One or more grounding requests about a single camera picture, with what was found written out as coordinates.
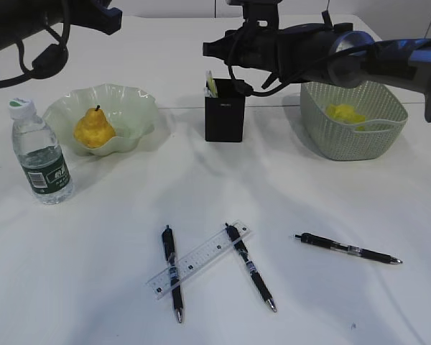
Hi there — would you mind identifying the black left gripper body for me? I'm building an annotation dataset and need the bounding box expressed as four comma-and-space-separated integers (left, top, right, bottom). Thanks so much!
57, 0, 122, 35

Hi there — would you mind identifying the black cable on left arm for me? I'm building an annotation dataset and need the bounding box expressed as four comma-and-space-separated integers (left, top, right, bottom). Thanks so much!
0, 0, 73, 91

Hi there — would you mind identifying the green woven plastic basket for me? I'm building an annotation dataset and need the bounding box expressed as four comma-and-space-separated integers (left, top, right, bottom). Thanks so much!
300, 82, 408, 161

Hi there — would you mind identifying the blue black right robot arm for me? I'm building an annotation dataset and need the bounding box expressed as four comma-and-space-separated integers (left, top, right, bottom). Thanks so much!
203, 1, 431, 123

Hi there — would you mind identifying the yellow pear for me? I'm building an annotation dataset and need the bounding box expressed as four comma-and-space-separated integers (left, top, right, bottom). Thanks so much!
73, 105, 116, 149

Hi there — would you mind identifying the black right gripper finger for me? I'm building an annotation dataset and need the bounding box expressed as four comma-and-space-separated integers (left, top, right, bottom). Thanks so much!
203, 37, 233, 65

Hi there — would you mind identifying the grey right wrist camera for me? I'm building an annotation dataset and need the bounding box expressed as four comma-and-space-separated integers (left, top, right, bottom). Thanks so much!
226, 0, 282, 6

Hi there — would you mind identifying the yellow utility knife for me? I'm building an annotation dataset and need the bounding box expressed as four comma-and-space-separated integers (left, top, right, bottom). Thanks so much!
205, 70, 218, 98

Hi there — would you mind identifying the green wavy glass plate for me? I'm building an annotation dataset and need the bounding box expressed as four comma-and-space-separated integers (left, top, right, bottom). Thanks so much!
42, 83, 158, 157

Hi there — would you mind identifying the black pen left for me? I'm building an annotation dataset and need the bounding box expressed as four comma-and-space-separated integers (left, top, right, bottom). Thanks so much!
162, 225, 184, 323

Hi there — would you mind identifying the green utility knife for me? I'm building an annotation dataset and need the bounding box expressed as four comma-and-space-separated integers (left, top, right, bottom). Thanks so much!
204, 86, 214, 98

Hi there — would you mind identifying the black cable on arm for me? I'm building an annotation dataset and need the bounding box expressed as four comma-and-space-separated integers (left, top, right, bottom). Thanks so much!
0, 0, 73, 91
224, 10, 374, 98

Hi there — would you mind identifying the transparent plastic ruler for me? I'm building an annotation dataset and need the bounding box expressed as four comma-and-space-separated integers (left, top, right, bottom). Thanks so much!
146, 221, 251, 299

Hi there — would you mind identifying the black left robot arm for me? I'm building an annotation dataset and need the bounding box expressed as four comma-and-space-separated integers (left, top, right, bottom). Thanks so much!
0, 0, 123, 51

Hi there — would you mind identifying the black pen right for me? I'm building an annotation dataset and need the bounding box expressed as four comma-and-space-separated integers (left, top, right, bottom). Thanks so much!
295, 233, 403, 265

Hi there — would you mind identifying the black square pen holder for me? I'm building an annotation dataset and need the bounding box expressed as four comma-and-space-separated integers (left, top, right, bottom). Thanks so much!
205, 78, 246, 142

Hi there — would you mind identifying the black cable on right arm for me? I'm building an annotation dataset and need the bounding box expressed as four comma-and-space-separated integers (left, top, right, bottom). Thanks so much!
224, 10, 374, 98

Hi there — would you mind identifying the black pen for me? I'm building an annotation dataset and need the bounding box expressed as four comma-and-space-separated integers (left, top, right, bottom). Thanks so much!
295, 233, 403, 265
225, 223, 277, 313
162, 225, 184, 323

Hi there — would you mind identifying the black pen middle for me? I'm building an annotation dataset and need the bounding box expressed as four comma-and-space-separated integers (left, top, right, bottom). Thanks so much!
225, 223, 277, 313

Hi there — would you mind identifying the clear water bottle green label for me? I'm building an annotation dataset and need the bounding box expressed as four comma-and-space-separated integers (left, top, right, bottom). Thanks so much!
8, 98, 73, 205

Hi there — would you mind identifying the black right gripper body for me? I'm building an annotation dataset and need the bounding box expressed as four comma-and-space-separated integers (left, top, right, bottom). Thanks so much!
224, 3, 345, 85

